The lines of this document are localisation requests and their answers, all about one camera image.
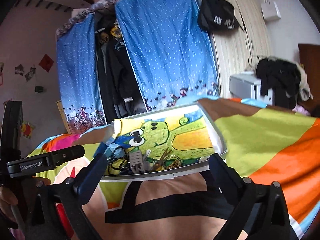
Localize white tray with frog drawing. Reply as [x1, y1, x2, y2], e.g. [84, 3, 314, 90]
[101, 101, 228, 182]

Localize small wooden side cabinet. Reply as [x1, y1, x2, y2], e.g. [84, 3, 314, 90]
[56, 100, 72, 134]

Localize wooden bed headboard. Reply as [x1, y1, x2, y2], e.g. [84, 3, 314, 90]
[298, 43, 320, 118]

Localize gold chain necklace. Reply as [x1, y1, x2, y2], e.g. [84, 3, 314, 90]
[166, 159, 182, 170]

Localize person's left hand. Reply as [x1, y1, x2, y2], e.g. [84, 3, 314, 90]
[0, 177, 51, 223]

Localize pink fluffy blanket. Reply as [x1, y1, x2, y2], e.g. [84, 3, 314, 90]
[292, 105, 311, 116]

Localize pile of dark clothes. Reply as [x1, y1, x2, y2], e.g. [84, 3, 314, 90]
[255, 57, 313, 109]

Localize white paper gift bag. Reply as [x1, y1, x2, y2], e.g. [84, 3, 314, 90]
[261, 0, 281, 22]

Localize yellow cartoon wall sticker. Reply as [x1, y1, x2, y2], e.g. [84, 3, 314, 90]
[21, 121, 35, 139]

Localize red diamond wall decoration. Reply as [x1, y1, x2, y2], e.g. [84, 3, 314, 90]
[39, 54, 54, 72]

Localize white bedside cabinet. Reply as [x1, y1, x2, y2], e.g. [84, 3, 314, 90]
[229, 72, 274, 105]

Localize blue dotted fabric wardrobe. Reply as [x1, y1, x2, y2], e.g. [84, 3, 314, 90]
[56, 0, 219, 134]

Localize beige wooden wardrobe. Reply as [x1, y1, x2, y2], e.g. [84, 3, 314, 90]
[198, 0, 272, 98]

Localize black hanging tote bag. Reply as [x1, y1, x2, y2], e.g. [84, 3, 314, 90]
[197, 0, 246, 32]

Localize black bead bracelet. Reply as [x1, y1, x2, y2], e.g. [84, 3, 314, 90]
[108, 146, 131, 176]

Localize grey hair claw clip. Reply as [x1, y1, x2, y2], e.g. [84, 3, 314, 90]
[129, 151, 146, 174]

